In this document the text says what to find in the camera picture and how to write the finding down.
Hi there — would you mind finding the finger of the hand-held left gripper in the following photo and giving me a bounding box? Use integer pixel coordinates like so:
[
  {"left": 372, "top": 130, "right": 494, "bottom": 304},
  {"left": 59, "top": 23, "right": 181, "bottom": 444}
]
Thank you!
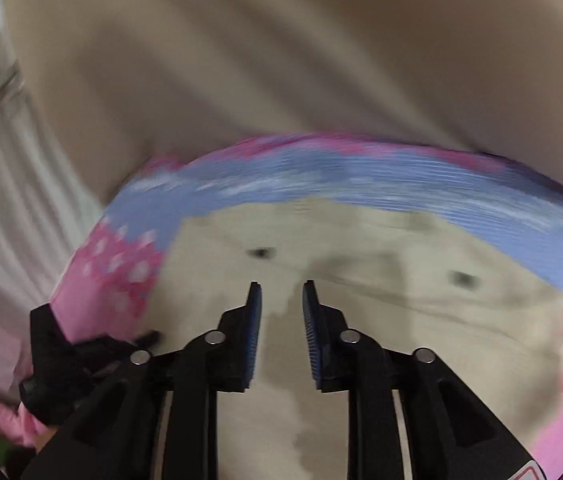
[{"left": 104, "top": 329, "right": 163, "bottom": 362}]

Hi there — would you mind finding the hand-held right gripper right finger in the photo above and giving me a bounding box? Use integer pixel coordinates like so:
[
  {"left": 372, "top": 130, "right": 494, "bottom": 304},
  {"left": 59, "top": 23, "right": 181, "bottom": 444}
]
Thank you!
[{"left": 302, "top": 280, "right": 543, "bottom": 480}]

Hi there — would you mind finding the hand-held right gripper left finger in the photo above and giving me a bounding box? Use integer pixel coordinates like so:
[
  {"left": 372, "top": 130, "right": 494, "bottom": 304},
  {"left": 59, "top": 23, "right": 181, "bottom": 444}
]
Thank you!
[{"left": 20, "top": 281, "right": 264, "bottom": 480}]

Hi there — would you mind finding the beige knit sweater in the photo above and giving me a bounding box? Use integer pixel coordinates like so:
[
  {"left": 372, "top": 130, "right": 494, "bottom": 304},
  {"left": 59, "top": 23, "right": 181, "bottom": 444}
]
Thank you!
[{"left": 154, "top": 197, "right": 563, "bottom": 480}]

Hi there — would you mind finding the person's left forearm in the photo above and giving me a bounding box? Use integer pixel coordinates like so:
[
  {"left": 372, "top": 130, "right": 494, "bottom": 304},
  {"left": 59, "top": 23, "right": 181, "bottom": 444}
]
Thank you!
[{"left": 0, "top": 382, "right": 55, "bottom": 450}]

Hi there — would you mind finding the pink blue floral bed sheet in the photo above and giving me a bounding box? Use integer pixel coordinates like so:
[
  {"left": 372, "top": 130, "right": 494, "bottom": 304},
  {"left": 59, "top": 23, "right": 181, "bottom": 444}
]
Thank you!
[{"left": 53, "top": 132, "right": 563, "bottom": 480}]

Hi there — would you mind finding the white curtain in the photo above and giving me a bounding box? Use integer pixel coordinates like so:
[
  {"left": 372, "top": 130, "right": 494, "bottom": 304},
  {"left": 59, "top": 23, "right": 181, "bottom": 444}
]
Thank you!
[{"left": 0, "top": 0, "right": 106, "bottom": 401}]

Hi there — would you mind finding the beige draped cloth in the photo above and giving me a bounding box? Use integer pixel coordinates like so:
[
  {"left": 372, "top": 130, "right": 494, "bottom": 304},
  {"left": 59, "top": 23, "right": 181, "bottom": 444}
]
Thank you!
[{"left": 4, "top": 0, "right": 563, "bottom": 211}]

